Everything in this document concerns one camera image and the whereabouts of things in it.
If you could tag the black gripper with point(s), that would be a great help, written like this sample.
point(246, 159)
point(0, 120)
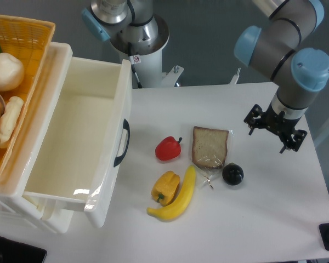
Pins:
point(291, 138)

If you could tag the dark purple mangosteen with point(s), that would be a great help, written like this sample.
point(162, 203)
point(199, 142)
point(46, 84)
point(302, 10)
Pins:
point(232, 174)

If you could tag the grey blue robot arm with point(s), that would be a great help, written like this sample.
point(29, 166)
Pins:
point(300, 74)

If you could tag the bread slice in plastic bag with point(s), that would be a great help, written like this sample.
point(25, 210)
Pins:
point(209, 152)

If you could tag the red bell pepper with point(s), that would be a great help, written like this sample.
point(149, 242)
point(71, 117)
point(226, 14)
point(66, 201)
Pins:
point(169, 148)

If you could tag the yellow bell pepper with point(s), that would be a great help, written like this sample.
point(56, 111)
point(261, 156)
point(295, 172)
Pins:
point(165, 188)

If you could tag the yellow banana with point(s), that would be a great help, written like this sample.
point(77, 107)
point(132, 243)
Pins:
point(181, 202)

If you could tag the white plastic drawer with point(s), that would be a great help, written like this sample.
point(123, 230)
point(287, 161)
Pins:
point(85, 143)

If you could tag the orange plastic basket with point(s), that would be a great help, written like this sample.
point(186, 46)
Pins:
point(24, 43)

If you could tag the long white bread roll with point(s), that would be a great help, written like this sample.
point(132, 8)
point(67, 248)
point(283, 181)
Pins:
point(9, 119)

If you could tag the round white bun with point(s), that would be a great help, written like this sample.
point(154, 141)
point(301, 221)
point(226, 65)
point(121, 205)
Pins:
point(11, 72)

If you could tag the white plastic drawer cabinet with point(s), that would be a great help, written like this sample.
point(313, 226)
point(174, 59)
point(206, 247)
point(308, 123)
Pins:
point(18, 208)

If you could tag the black device bottom left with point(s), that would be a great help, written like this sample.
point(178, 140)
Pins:
point(13, 251)

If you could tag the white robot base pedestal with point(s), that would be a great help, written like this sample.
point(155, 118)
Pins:
point(142, 45)

